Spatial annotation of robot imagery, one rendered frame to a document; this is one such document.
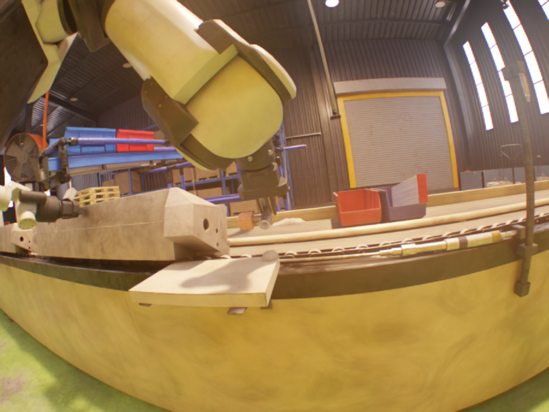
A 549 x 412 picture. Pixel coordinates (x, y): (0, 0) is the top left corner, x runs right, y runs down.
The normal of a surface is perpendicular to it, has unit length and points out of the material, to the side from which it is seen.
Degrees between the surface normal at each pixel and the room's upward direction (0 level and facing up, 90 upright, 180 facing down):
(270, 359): 90
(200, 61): 123
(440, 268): 90
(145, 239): 80
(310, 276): 90
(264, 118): 143
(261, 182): 115
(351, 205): 88
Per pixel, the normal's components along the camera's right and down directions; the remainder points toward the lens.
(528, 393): -0.13, -0.99
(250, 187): -0.12, 0.51
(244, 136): 0.57, 0.76
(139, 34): -0.23, 0.27
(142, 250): -0.22, -0.07
